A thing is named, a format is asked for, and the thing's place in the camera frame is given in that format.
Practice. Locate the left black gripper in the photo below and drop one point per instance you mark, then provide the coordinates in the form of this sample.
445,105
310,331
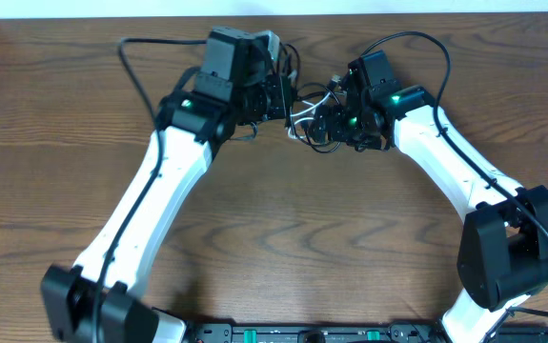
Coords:
277,98

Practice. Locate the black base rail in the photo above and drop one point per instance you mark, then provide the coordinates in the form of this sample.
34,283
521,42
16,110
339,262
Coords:
399,331

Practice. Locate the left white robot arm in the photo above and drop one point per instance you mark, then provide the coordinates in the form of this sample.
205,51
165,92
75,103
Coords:
100,298

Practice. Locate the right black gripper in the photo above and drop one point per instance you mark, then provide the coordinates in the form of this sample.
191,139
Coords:
337,114

